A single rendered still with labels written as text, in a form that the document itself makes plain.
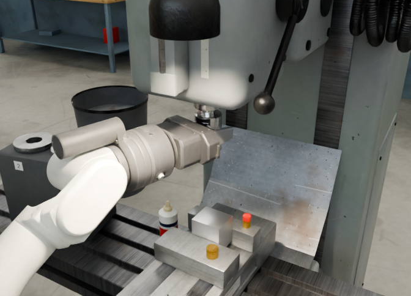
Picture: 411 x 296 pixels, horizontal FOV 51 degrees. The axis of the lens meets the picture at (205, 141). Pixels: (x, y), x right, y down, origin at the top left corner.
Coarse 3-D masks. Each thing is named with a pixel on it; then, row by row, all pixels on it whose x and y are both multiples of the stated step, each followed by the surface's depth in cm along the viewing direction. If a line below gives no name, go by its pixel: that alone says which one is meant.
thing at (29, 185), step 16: (16, 144) 97; (32, 144) 97; (48, 144) 97; (0, 160) 96; (16, 160) 95; (32, 160) 93; (48, 160) 93; (16, 176) 97; (32, 176) 95; (16, 192) 99; (32, 192) 97; (48, 192) 96; (16, 208) 101
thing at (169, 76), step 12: (156, 48) 58; (168, 48) 57; (180, 48) 58; (156, 60) 59; (168, 60) 58; (180, 60) 58; (156, 72) 59; (168, 72) 58; (180, 72) 59; (156, 84) 60; (168, 84) 59; (180, 84) 60
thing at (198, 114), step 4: (196, 112) 73; (200, 112) 73; (216, 112) 73; (220, 112) 73; (196, 116) 72; (200, 116) 72; (204, 116) 72; (208, 116) 72; (212, 116) 72; (216, 116) 72; (220, 116) 72; (196, 120) 72; (200, 120) 72; (204, 120) 71; (208, 120) 71; (212, 120) 71; (216, 120) 72
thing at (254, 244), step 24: (192, 216) 88; (240, 216) 94; (240, 240) 84; (264, 240) 88; (240, 264) 80; (144, 288) 75; (168, 288) 75; (192, 288) 75; (216, 288) 75; (240, 288) 82
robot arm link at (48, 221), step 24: (96, 168) 55; (120, 168) 57; (72, 192) 53; (96, 192) 55; (120, 192) 58; (24, 216) 54; (48, 216) 52; (72, 216) 53; (96, 216) 56; (48, 240) 54; (72, 240) 55
